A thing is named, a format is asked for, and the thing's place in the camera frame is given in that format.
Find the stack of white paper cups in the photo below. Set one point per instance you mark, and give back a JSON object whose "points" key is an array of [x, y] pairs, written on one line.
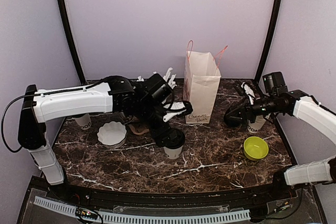
{"points": [[257, 125]]}

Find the cardboard cup carrier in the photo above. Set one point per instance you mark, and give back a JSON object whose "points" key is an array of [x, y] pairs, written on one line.
{"points": [[138, 128]]}

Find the bundle of wrapped straws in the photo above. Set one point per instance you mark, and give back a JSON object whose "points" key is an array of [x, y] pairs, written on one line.
{"points": [[168, 77]]}

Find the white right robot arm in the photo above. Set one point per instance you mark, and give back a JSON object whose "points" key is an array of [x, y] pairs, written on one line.
{"points": [[307, 126]]}

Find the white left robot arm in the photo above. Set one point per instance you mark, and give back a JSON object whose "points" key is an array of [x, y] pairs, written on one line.
{"points": [[113, 94]]}

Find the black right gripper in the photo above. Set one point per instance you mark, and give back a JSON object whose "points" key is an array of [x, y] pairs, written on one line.
{"points": [[244, 109]]}

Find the green bowl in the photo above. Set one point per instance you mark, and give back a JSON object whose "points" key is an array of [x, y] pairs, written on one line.
{"points": [[255, 148]]}

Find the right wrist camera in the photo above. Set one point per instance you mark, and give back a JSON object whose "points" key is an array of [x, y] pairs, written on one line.
{"points": [[245, 90]]}

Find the left black frame post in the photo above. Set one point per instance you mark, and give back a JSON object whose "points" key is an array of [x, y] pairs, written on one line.
{"points": [[70, 41]]}

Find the black frame post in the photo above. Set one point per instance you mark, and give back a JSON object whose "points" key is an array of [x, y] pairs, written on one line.
{"points": [[70, 41], [268, 40]]}

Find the white paper cup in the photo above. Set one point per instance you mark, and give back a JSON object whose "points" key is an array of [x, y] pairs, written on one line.
{"points": [[173, 153], [83, 120]]}

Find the white fluted dish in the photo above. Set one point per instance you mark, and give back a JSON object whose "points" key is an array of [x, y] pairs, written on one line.
{"points": [[112, 134]]}

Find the white cable duct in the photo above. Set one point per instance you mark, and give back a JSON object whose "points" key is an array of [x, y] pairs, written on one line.
{"points": [[140, 215]]}

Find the right black frame post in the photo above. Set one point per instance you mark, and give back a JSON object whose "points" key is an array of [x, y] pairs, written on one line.
{"points": [[268, 40]]}

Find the white paper bag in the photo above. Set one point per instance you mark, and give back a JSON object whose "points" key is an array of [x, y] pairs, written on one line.
{"points": [[201, 81]]}

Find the stack of black lids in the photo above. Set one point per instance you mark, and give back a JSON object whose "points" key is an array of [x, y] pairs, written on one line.
{"points": [[229, 120]]}

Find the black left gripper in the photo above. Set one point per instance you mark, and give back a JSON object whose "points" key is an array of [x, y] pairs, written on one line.
{"points": [[158, 132]]}

